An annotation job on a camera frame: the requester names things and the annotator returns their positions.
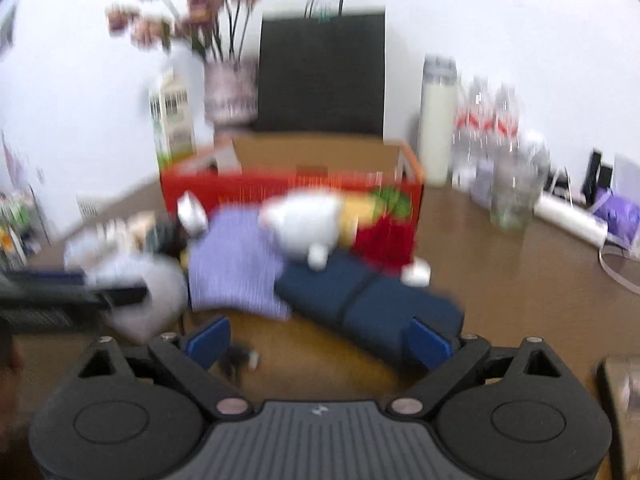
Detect navy blue cloth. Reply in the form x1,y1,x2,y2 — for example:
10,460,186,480
274,250,464,368

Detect dried pink flowers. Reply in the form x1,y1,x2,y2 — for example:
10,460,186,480
105,0,262,64

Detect clear glass cup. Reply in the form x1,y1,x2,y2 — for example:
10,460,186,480
490,145,550,232

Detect purple pouch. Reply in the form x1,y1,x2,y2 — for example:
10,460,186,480
591,188,640,249

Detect purple flower vase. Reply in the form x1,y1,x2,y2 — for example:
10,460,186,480
204,60,258,128

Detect white thermos bottle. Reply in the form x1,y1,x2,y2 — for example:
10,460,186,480
418,55,458,188

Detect black paper bag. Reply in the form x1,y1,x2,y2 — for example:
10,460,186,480
254,0,386,138

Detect green white milk carton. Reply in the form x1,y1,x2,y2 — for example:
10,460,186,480
149,68,196,171

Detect white power strip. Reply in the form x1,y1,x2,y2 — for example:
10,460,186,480
534,193,608,248

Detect purple knitted cloth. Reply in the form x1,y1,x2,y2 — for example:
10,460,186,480
188,205,291,321

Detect red artificial rose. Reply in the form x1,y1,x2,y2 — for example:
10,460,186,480
350,214,416,275

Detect water bottle red label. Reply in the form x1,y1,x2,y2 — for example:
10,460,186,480
450,77,494,191
492,84,520,162

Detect white plush toy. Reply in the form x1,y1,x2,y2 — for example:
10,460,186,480
258,188,358,271

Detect red cardboard box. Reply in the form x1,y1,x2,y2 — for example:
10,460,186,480
160,132,424,229

